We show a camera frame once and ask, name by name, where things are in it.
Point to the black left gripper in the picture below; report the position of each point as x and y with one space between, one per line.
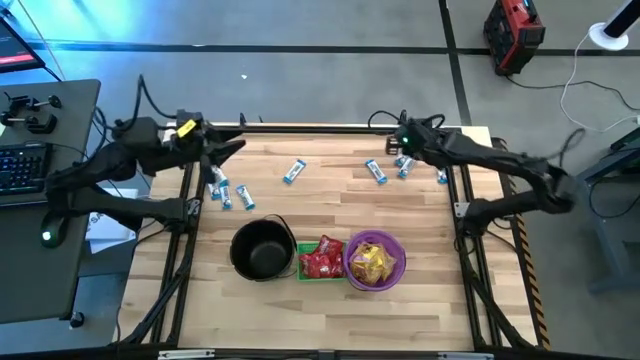
195 142

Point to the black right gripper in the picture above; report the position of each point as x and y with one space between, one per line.
417 140

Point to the yellow candy bag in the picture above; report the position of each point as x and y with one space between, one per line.
386 267
370 251
360 267
372 277

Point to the red Skittles candy bag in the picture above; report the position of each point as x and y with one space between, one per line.
334 267
330 245
310 265

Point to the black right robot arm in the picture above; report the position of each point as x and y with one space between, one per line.
500 162

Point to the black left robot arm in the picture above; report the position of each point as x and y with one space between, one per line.
100 165

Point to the black halloween bucket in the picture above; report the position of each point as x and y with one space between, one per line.
262 252

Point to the purple monster face halloween bucket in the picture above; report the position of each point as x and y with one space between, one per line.
375 287

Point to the green slotted plastic basket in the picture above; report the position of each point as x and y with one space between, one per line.
306 247

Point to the white paper sheet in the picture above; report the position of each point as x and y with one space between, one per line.
107 235

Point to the red black tool case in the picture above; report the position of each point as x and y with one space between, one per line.
515 35

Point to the black screw clamp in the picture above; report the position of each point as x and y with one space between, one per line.
42 125
55 102

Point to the black computer mouse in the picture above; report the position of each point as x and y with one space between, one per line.
55 225

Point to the backlit black keyboard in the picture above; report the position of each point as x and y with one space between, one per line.
25 170

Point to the yellow black hazard tape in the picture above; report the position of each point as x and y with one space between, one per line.
532 280

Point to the dark grey desk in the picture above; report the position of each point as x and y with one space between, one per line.
40 280

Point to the black computer monitor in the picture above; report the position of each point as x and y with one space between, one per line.
15 50

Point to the grey blue desk stand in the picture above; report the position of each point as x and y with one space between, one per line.
610 225

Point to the tower fan white base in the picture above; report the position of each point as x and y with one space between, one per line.
607 37

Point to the black frame clip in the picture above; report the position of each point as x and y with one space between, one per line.
403 115
243 120

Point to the black aluminium table frame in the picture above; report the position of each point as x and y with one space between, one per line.
280 129

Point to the silver metal bracket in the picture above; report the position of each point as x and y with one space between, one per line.
465 356
185 354

